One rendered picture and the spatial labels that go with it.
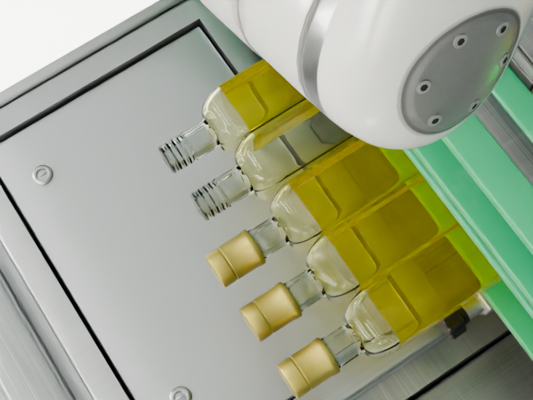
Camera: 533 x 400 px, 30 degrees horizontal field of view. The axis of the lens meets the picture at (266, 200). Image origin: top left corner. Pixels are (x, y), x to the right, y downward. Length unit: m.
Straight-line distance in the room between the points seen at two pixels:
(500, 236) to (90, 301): 0.42
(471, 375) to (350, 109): 0.69
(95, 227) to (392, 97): 0.71
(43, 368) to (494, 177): 0.50
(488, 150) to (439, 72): 0.42
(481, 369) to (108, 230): 0.41
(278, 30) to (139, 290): 0.66
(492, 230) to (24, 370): 0.48
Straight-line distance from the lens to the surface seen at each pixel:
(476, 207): 0.85
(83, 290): 1.04
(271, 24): 0.39
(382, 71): 0.36
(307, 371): 0.85
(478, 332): 1.04
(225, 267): 0.87
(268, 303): 0.86
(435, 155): 0.86
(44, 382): 1.03
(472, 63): 0.38
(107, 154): 1.08
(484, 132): 0.79
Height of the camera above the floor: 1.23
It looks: 9 degrees down
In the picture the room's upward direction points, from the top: 122 degrees counter-clockwise
